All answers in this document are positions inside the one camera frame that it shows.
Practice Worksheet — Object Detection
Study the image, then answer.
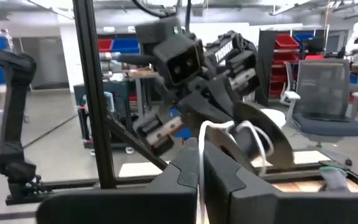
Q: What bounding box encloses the black grey work glove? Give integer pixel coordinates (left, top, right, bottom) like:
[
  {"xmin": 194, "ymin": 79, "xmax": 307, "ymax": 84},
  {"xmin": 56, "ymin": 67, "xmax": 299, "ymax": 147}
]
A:
[{"xmin": 318, "ymin": 166, "xmax": 351, "ymax": 192}]

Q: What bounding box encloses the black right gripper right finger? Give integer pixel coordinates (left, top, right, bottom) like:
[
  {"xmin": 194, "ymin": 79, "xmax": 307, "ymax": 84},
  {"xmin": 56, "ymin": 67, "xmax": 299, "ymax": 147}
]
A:
[{"xmin": 202, "ymin": 140, "xmax": 358, "ymax": 224}]

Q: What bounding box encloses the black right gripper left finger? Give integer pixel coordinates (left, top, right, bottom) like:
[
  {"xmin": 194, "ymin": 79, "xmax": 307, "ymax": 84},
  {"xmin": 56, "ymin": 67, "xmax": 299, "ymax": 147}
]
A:
[{"xmin": 35, "ymin": 138, "xmax": 199, "ymax": 224}]

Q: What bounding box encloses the red storage bin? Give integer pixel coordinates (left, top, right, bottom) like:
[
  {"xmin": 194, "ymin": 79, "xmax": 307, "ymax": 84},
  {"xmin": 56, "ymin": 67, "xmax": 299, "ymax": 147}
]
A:
[{"xmin": 274, "ymin": 33, "xmax": 301, "ymax": 50}]

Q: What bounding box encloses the blue storage bin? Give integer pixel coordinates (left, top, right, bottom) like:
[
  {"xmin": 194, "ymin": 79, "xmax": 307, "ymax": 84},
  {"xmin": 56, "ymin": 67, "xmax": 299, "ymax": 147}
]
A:
[{"xmin": 293, "ymin": 32, "xmax": 316, "ymax": 44}]

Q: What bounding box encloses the black cable spool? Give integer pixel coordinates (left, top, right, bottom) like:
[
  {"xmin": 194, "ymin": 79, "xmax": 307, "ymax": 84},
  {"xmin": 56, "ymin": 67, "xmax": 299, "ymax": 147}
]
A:
[{"xmin": 205, "ymin": 101, "xmax": 295, "ymax": 175}]

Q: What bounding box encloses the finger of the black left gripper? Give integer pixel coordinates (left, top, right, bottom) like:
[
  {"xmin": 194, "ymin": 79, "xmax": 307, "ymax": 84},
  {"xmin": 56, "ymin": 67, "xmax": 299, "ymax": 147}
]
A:
[
  {"xmin": 178, "ymin": 94, "xmax": 235, "ymax": 126},
  {"xmin": 203, "ymin": 77, "xmax": 239, "ymax": 118}
]

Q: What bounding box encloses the white cord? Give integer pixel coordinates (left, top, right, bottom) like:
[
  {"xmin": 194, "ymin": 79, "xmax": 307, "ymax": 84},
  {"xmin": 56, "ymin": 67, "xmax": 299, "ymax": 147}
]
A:
[{"xmin": 196, "ymin": 119, "xmax": 275, "ymax": 224}]

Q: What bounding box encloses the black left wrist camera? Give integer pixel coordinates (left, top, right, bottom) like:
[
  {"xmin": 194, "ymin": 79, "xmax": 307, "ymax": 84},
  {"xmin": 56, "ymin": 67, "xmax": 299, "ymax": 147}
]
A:
[{"xmin": 134, "ymin": 16, "xmax": 205, "ymax": 88}]

